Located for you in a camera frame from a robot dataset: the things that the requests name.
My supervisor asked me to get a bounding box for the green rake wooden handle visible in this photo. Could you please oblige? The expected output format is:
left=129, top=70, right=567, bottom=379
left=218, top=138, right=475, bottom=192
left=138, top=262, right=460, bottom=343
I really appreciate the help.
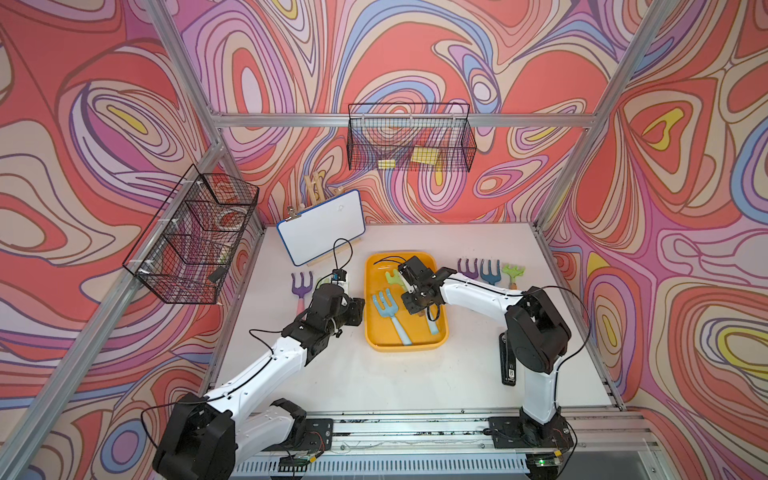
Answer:
left=385, top=269, right=405, bottom=288
left=501, top=263, right=526, bottom=290

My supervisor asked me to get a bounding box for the purple rake pink handle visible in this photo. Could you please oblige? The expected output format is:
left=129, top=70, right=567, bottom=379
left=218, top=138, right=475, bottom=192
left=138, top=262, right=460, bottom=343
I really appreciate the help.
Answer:
left=291, top=271, right=314, bottom=314

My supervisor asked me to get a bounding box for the purple fork pink handle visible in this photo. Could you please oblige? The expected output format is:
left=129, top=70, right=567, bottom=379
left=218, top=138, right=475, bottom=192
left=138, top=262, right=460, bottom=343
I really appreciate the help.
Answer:
left=457, top=258, right=480, bottom=280

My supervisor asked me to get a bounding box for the teal rake yellow handle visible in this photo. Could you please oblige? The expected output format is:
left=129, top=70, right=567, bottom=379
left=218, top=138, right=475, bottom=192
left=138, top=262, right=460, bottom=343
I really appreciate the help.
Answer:
left=479, top=259, right=502, bottom=286

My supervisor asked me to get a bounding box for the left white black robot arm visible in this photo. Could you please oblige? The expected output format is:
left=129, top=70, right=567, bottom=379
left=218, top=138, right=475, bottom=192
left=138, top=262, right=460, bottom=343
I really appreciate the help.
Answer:
left=152, top=283, right=365, bottom=479

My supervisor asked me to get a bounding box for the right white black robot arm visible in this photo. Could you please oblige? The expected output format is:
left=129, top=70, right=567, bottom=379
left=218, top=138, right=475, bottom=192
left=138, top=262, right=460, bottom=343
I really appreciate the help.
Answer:
left=398, top=256, right=572, bottom=435

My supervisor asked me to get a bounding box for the yellow plastic storage tray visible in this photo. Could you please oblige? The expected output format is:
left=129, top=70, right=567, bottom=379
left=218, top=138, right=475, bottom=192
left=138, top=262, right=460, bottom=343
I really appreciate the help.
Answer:
left=363, top=251, right=450, bottom=353

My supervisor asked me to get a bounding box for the blue framed whiteboard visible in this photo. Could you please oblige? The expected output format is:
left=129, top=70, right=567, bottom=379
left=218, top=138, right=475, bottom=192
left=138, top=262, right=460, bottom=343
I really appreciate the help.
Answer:
left=276, top=190, right=366, bottom=266

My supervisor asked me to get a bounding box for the black stapler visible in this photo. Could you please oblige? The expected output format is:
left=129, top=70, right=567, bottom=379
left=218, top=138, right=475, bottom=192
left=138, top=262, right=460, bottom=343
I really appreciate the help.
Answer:
left=498, top=333, right=517, bottom=386

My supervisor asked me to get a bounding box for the wooden easel stand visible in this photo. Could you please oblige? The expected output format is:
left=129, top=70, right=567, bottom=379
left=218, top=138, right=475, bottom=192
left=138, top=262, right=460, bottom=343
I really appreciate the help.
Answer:
left=287, top=171, right=345, bottom=220

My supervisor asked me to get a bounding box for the small yellow note in basket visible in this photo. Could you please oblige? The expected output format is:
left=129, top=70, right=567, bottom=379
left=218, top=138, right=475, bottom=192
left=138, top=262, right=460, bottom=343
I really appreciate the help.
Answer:
left=377, top=159, right=397, bottom=170

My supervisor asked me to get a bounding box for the yellow sponge in basket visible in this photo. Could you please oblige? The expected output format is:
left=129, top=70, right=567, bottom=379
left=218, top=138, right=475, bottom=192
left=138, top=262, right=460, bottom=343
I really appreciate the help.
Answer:
left=410, top=146, right=441, bottom=166

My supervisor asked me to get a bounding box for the green circuit board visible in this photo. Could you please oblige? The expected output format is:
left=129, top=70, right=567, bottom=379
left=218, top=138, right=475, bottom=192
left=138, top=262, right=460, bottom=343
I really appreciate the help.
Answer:
left=278, top=455, right=317, bottom=473

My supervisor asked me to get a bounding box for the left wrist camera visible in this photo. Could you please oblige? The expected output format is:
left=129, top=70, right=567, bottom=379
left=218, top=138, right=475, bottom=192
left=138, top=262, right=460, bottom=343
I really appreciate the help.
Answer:
left=330, top=268, right=347, bottom=284

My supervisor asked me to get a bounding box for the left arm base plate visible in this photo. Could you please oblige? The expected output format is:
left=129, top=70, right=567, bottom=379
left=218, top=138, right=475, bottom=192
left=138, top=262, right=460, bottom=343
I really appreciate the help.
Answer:
left=267, top=418, right=334, bottom=453

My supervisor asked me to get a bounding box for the black wire basket back wall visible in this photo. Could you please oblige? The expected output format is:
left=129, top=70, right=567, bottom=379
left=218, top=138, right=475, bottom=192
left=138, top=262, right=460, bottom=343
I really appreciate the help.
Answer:
left=347, top=100, right=477, bottom=172

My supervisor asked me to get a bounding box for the black wire basket wall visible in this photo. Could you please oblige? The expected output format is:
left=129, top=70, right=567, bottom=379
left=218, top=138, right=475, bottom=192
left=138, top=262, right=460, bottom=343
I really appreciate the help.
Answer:
left=347, top=100, right=477, bottom=172
left=122, top=166, right=259, bottom=305

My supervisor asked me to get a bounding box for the black wire basket left wall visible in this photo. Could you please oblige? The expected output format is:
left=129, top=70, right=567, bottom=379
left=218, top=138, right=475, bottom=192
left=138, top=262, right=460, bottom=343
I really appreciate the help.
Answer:
left=122, top=166, right=259, bottom=305

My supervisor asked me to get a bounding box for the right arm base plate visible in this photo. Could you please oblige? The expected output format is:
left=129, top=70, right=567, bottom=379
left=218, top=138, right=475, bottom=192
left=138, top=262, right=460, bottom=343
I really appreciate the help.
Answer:
left=483, top=415, right=575, bottom=451

